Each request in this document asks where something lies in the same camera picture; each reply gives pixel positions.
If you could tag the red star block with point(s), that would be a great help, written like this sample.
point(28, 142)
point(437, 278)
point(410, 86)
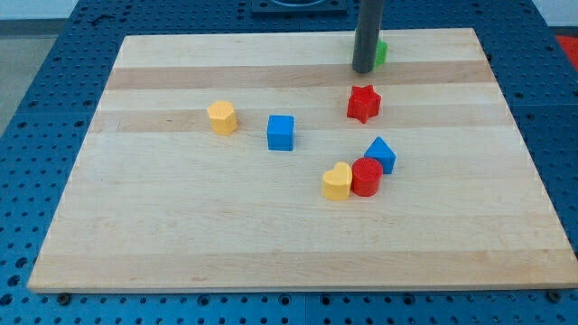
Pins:
point(364, 103)

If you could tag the blue cube block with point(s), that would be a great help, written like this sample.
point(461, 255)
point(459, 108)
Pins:
point(280, 133)

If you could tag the light wooden board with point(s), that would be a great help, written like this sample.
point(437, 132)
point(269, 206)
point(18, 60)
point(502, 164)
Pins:
point(156, 202)

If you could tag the yellow heart block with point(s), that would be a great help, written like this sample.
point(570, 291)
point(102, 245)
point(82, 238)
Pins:
point(336, 182)

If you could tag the red cylinder block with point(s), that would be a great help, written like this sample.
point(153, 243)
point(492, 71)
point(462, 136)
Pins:
point(366, 176)

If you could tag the yellow hexagon block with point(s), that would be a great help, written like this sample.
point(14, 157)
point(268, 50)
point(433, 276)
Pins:
point(223, 119)

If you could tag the blue triangle block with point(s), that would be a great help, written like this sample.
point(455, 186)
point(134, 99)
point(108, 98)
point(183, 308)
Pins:
point(380, 151)

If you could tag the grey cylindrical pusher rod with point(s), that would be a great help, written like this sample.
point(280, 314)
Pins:
point(366, 35)

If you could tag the green block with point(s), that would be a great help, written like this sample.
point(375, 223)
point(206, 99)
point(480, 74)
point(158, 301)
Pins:
point(381, 53)

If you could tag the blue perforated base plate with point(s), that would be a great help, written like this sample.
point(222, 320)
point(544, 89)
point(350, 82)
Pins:
point(39, 146)

